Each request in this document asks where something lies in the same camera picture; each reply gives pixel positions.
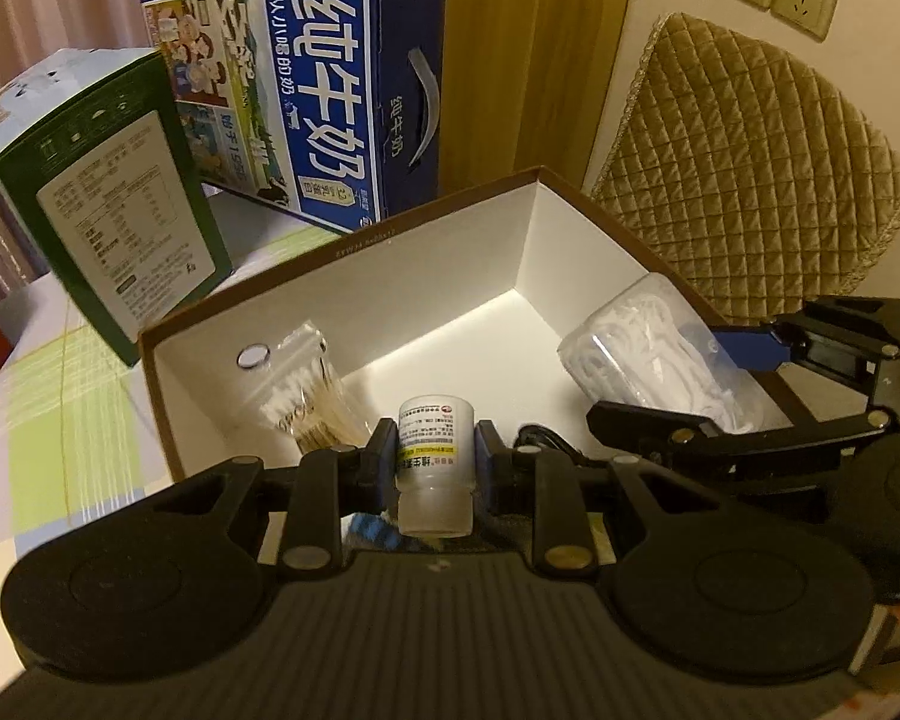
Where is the small white medicine bottle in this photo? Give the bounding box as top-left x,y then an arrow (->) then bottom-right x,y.
397,395 -> 476,539

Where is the patterned knit sock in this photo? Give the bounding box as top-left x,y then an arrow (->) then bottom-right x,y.
341,512 -> 403,551

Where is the clear floss pick bag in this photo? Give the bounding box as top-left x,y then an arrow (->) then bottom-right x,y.
557,273 -> 766,434

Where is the cotton swabs plastic bag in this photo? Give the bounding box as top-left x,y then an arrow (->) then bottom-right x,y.
237,320 -> 370,455

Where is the brown white cardboard storage box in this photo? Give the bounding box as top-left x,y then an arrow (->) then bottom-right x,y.
141,169 -> 663,479

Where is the quilted tan cushion cover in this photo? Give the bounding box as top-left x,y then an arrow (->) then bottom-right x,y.
592,13 -> 900,325

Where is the checkered bed sheet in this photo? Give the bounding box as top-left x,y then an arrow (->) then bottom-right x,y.
0,185 -> 340,720

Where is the blue milk carton box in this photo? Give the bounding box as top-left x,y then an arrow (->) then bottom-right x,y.
141,0 -> 445,232

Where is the wooden wardrobe panel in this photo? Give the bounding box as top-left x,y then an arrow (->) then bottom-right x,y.
439,0 -> 629,193

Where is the green white carton box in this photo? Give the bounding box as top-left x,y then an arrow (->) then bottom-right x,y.
0,47 -> 232,366

